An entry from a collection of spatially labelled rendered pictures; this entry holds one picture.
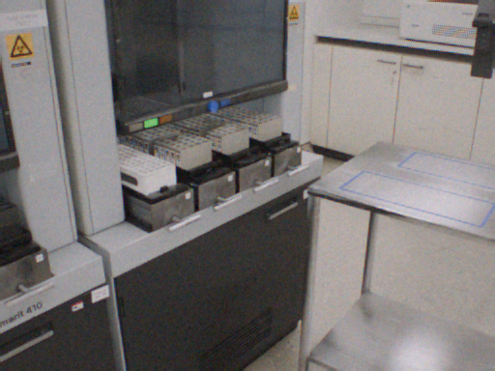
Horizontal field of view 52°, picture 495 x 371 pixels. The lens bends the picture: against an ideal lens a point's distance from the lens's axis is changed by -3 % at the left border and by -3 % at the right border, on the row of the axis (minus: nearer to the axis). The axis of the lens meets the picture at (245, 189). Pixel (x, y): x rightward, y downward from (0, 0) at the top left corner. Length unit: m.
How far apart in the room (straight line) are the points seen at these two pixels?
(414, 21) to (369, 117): 0.68
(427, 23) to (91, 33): 2.44
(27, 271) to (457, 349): 1.22
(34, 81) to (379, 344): 1.20
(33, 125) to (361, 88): 2.71
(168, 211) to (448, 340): 0.95
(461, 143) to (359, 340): 1.91
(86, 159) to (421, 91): 2.50
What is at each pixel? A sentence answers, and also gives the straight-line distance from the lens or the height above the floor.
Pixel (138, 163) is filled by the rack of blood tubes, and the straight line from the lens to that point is 1.33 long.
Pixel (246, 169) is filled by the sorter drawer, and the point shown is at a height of 0.80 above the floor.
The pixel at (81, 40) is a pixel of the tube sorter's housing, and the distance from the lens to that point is 1.15.
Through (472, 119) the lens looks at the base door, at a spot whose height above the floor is 0.50.
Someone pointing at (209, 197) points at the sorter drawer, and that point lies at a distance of 1.36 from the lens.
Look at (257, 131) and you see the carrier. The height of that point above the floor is 0.86.
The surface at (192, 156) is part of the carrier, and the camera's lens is 1.39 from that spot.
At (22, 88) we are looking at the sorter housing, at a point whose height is 1.11.
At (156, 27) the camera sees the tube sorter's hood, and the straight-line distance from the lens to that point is 1.25.
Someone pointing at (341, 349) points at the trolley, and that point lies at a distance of 1.62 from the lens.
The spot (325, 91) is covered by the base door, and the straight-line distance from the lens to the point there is 3.71.
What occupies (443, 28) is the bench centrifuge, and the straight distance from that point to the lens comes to 3.27.
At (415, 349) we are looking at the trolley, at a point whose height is 0.28.
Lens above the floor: 1.33
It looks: 24 degrees down
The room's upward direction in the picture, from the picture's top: straight up
